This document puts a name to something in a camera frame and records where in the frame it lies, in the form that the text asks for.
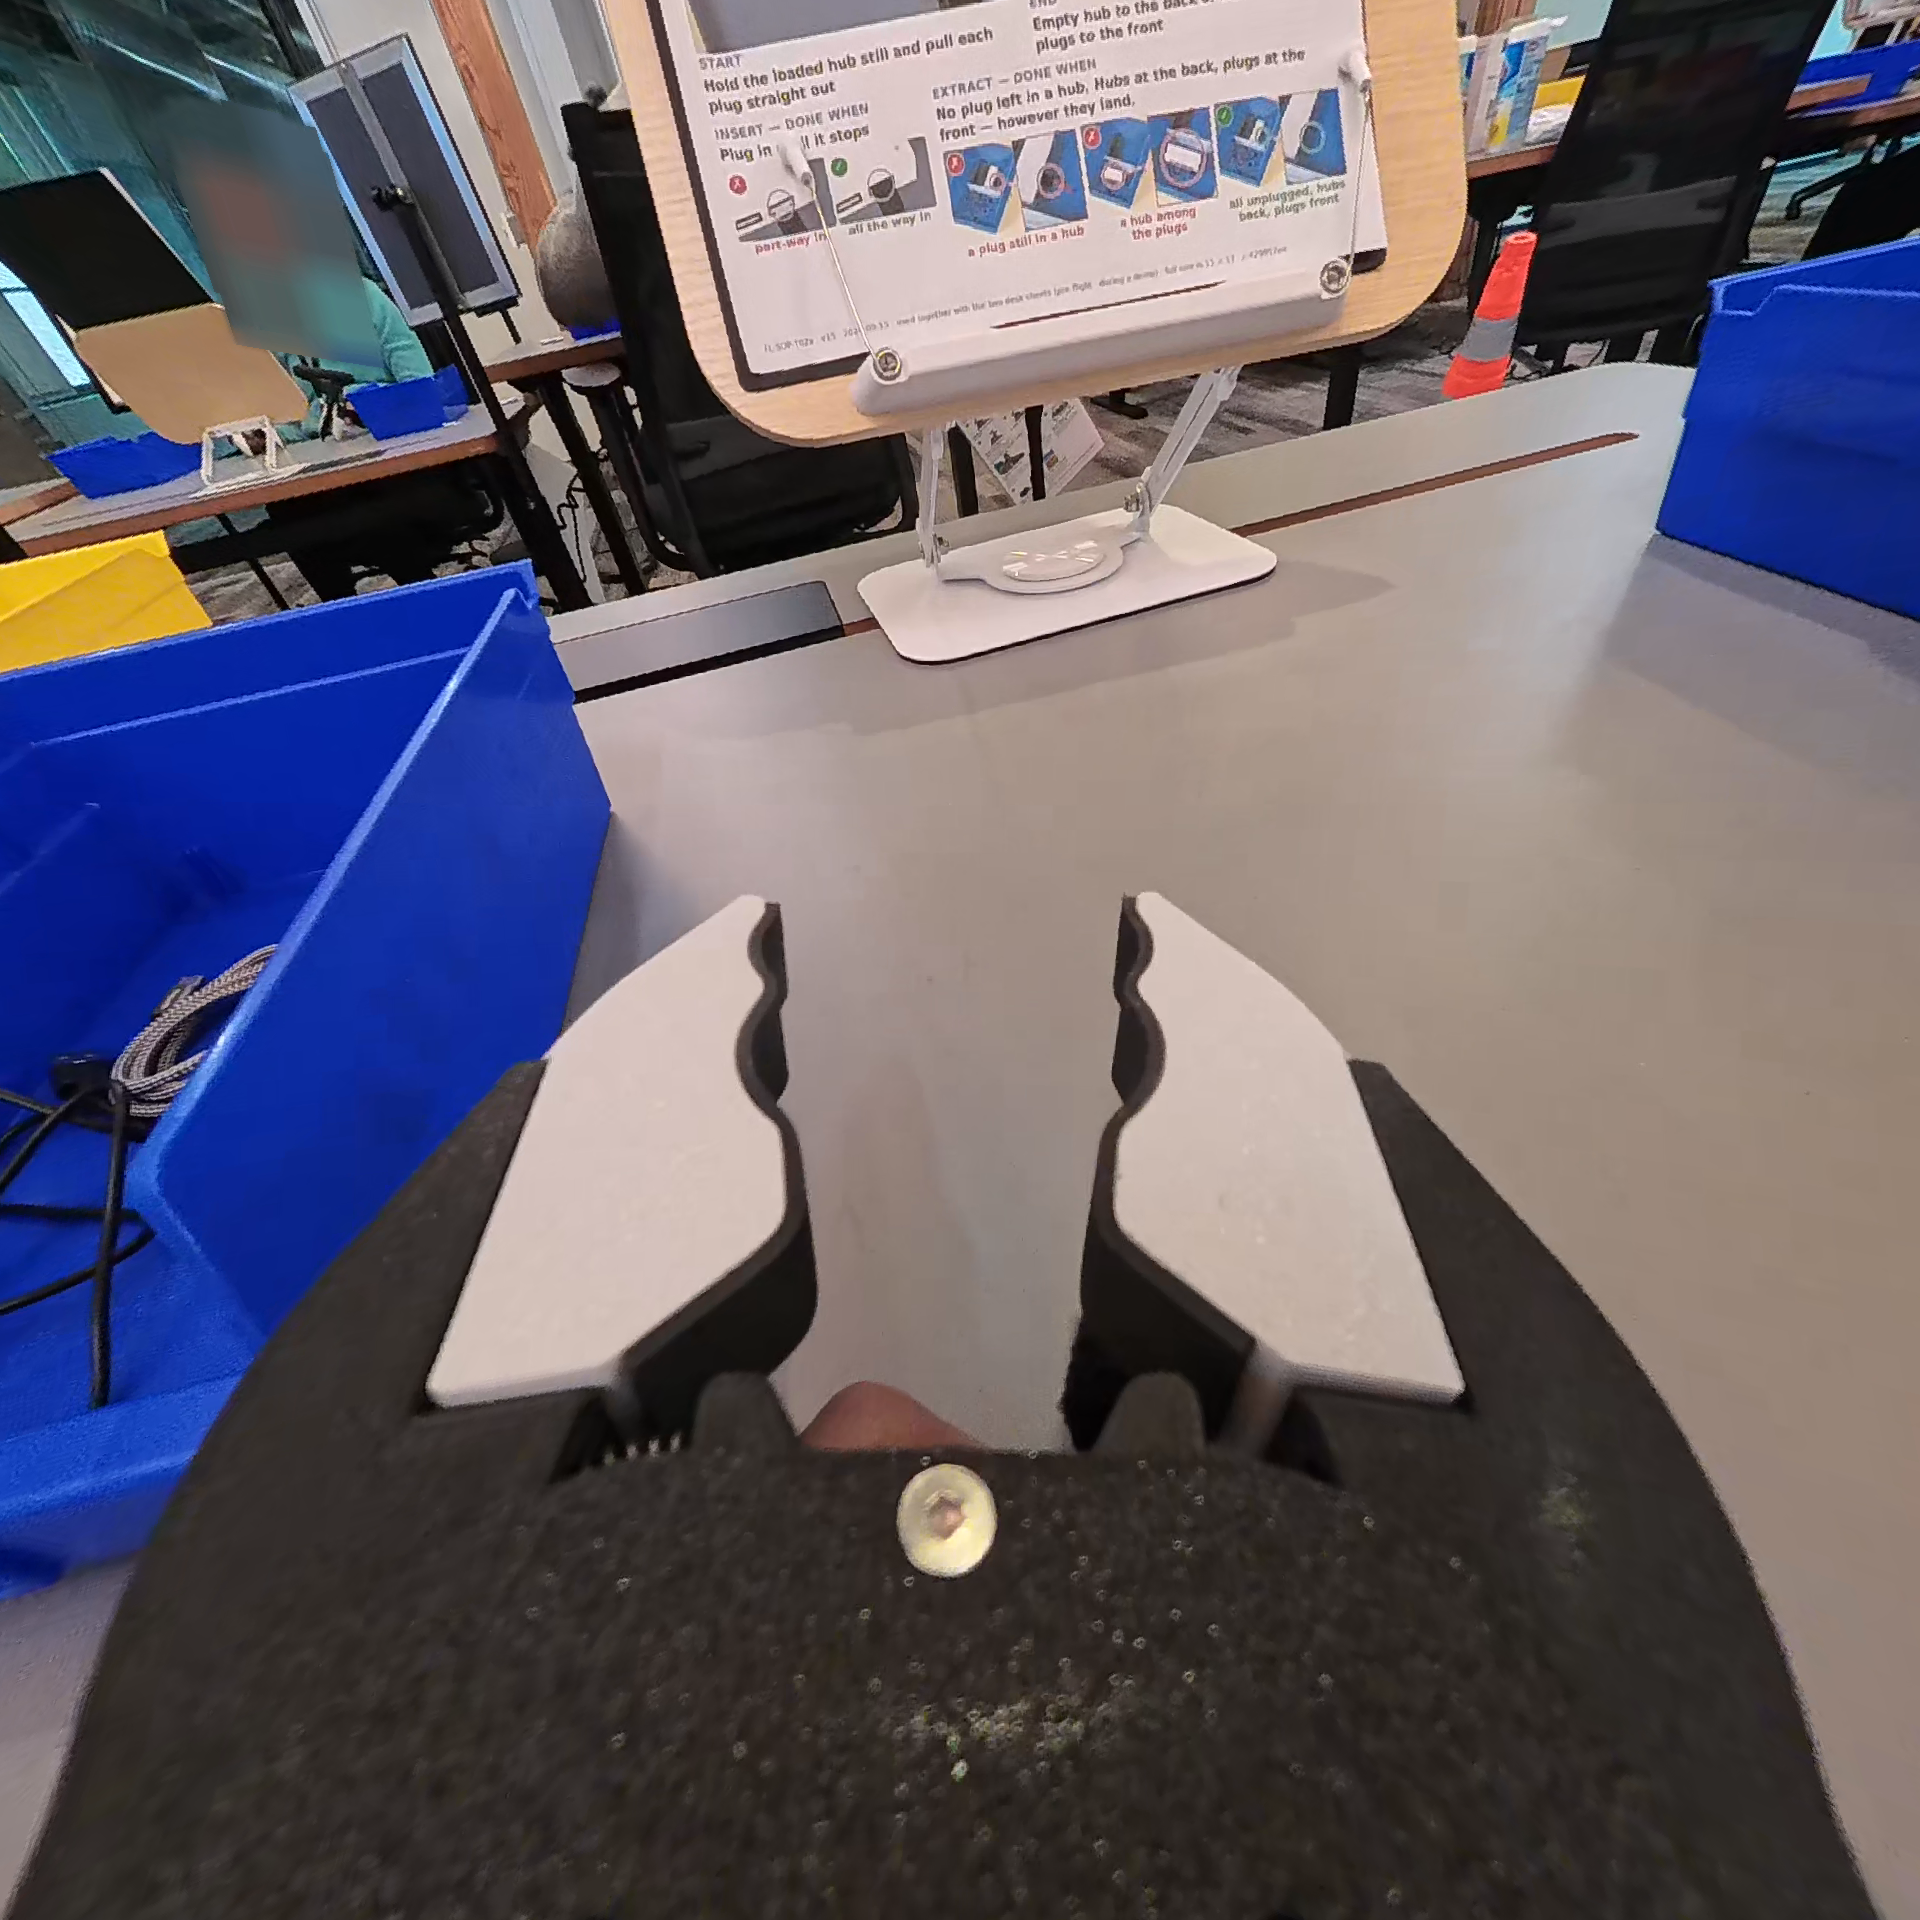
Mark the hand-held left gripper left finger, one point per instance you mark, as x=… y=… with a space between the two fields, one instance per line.
x=629 y=1186

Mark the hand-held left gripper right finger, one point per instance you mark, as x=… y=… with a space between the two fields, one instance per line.
x=1277 y=1186

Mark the blue plastic bin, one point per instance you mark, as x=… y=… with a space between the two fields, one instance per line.
x=1799 y=452
x=406 y=409
x=422 y=931
x=119 y=470

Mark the black office chair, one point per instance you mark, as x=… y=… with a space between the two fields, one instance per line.
x=720 y=452
x=1650 y=181

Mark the black tripod with sheet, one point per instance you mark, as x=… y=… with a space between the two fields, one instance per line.
x=1036 y=452

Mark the grey table with wooden edge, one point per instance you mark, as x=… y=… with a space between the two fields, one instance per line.
x=301 y=481

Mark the yellow plastic bin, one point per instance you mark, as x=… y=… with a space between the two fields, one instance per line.
x=90 y=601

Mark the orange cone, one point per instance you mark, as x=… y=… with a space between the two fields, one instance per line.
x=1493 y=330

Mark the printed instruction sheet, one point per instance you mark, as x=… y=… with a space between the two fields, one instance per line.
x=1050 y=316

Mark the black sign stand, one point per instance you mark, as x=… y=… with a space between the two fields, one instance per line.
x=429 y=181

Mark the wooden office desk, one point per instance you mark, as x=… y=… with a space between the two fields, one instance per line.
x=1501 y=159

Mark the blue white supply boxes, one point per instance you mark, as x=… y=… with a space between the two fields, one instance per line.
x=1508 y=83

